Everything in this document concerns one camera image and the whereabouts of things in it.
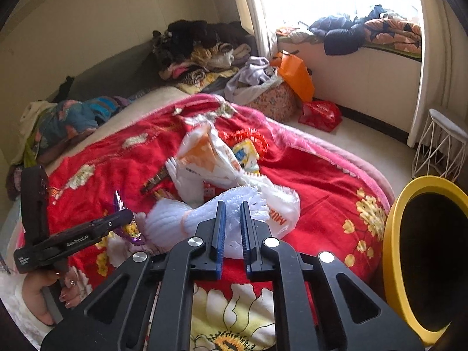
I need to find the orange paper shopping bag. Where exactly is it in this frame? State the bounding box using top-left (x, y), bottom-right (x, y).
top-left (271, 51), bottom-right (315, 103)

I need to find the red plastic net bag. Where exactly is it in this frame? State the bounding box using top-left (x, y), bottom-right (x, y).
top-left (219, 128), bottom-right (269, 160)

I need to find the pile of clothes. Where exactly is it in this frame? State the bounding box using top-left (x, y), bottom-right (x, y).
top-left (152, 20), bottom-right (258, 94)

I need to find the white foam net wrap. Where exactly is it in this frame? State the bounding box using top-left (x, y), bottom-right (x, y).
top-left (141, 185), bottom-right (270, 259)

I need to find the yellow blue snack packet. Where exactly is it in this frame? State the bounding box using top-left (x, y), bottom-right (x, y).
top-left (233, 139), bottom-right (259, 174)

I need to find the cream curtain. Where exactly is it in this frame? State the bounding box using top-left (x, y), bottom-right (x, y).
top-left (235, 0), bottom-right (278, 59)

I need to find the white wire frame stool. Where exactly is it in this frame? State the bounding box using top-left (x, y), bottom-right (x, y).
top-left (412, 106), bottom-right (467, 182)

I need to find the orange patterned quilt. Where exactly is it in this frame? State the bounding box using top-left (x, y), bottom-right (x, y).
top-left (363, 13), bottom-right (423, 56)

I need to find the white orange plastic bag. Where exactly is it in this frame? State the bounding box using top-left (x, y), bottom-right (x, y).
top-left (166, 122), bottom-right (301, 238)

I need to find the red plastic bag on floor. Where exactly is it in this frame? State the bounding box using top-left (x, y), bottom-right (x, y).
top-left (298, 100), bottom-right (342, 132)

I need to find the dark blue puffer jacket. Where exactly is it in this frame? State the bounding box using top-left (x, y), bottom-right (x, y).
top-left (307, 5), bottom-right (387, 56)

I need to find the yellow round trash bin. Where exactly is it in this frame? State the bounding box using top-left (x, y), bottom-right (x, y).
top-left (382, 176), bottom-right (467, 350)

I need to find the lavender grey garment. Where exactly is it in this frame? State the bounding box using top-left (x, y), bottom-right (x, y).
top-left (224, 56), bottom-right (284, 105)

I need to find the floral fabric laundry basket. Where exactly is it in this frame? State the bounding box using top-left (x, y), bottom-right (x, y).
top-left (247, 82), bottom-right (297, 122)

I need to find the colourful floral pillow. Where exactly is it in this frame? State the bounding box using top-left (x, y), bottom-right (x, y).
top-left (13, 96), bottom-right (132, 167)

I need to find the purple candy wrapper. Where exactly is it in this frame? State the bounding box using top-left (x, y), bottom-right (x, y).
top-left (113, 191), bottom-right (145, 246)

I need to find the red floral blanket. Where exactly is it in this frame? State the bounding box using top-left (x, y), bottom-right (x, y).
top-left (48, 94), bottom-right (393, 350)

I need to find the brown snack wrapper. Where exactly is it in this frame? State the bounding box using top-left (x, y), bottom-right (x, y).
top-left (140, 166), bottom-right (169, 194)

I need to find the person's left hand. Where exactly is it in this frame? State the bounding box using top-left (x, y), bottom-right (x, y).
top-left (20, 266), bottom-right (92, 326)

